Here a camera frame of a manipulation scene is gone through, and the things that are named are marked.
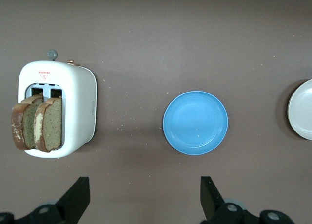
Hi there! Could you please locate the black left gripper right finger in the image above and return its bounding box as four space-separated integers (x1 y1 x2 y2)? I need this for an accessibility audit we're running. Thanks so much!
201 176 293 224

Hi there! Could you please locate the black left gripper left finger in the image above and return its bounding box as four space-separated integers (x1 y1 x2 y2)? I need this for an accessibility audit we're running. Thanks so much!
0 177 91 224

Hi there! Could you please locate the brown bread slice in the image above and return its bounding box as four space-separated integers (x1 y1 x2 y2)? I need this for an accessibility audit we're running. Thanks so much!
33 96 63 153
11 94 44 151

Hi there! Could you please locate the blue plate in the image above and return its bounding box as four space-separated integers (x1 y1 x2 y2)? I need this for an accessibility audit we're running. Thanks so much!
162 91 229 156

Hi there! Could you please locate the beige plate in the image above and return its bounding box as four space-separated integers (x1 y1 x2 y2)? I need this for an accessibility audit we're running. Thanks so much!
287 79 312 140

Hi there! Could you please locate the white two-slot toaster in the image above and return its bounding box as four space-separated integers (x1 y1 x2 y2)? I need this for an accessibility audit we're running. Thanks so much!
17 48 98 159

